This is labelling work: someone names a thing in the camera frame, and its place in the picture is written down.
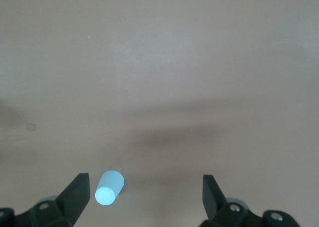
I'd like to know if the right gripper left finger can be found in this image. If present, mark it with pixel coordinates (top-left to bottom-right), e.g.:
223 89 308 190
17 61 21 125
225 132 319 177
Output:
14 172 91 227

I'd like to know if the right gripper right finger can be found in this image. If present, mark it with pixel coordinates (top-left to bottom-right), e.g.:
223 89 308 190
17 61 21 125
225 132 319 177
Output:
201 174 263 227

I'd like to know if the light blue plastic cup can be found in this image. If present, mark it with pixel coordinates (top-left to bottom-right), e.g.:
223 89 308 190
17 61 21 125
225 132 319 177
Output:
94 170 125 207

